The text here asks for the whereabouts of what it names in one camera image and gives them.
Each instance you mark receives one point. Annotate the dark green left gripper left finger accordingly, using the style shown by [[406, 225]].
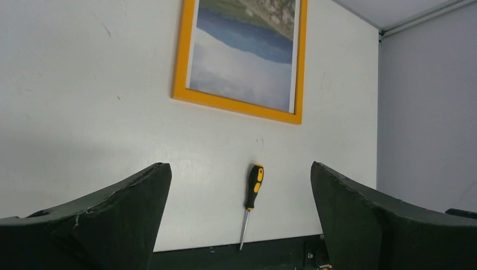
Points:
[[113, 228]]

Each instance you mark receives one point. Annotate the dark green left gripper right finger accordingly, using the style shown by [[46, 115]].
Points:
[[366, 229]]

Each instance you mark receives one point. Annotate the black yellow screwdriver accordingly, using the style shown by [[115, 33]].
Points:
[[254, 182]]

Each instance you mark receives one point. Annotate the aluminium corner profile right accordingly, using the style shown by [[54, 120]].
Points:
[[424, 16]]

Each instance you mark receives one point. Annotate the yellow wooden picture frame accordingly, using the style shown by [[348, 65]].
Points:
[[184, 58]]

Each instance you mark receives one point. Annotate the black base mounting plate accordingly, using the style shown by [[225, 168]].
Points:
[[306, 252]]

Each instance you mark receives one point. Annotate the landscape photo print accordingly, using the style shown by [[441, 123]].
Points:
[[246, 51]]

